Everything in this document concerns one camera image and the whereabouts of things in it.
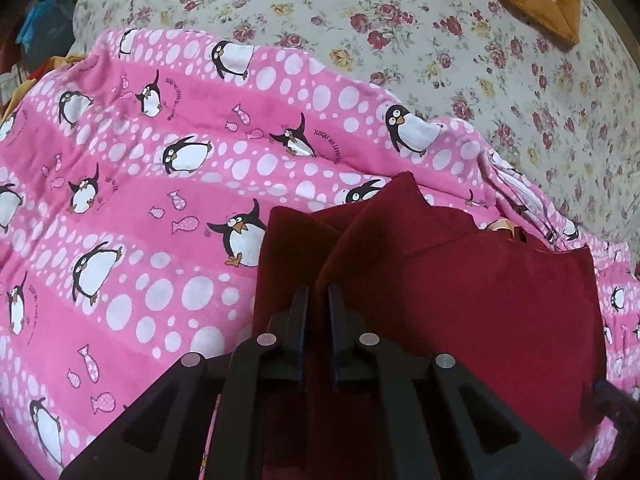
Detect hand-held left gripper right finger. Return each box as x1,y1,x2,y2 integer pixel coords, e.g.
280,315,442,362
327,284,586,480

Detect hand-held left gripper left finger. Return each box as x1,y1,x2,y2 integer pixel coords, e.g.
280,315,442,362
60,285,311,480

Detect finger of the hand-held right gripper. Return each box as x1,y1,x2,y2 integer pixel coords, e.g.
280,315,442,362
592,377,640,441

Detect dark red garment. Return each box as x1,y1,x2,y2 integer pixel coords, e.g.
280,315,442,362
252,172,608,480

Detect pink penguin print blanket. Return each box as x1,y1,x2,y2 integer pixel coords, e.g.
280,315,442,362
0,27,640,480

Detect floral bedsheet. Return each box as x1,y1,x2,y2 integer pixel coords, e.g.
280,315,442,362
72,0,640,281

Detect red and yellow blanket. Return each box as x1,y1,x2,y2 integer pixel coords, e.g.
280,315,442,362
0,52,91,121

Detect blue bag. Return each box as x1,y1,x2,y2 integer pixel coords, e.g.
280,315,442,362
15,0,76,46

